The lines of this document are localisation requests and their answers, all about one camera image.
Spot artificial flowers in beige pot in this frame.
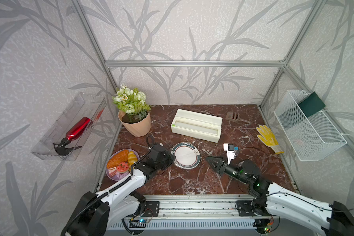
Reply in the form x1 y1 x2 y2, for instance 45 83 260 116
112 84 151 137

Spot right thin black cable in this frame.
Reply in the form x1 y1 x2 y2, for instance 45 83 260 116
235 147 354 225

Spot white wire mesh basket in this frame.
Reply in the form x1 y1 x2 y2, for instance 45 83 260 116
274 89 347 162

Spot yellow rubber glove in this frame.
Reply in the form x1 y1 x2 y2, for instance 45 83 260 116
256 125 284 154

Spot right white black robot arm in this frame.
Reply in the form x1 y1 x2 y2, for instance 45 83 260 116
205 156 354 236

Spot red spray bottle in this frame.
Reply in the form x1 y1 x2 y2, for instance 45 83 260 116
53 117 91 156

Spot dark green card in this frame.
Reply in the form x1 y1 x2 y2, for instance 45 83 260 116
298 92 326 118

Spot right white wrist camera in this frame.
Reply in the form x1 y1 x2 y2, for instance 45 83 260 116
223 143 239 165

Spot purple plate of toy food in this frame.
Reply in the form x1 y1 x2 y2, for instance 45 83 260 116
105 149 140 181

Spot brown slotted spatula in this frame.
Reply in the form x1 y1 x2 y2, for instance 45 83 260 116
225 112 251 124

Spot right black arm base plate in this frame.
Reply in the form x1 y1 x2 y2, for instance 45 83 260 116
235 200 272 217

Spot clear plastic wall bin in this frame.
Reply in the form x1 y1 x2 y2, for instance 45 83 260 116
31 92 107 161

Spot white plate green rim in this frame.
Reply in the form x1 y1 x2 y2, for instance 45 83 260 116
171 142 202 170

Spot left black corrugated cable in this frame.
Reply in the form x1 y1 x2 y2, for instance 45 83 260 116
60 135 155 236

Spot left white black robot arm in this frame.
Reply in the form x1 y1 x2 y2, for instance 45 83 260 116
61 144 176 236

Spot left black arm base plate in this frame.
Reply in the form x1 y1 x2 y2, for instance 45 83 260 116
137 201 160 217

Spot cream plastic wrap dispenser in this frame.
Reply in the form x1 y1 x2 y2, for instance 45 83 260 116
171 109 223 143

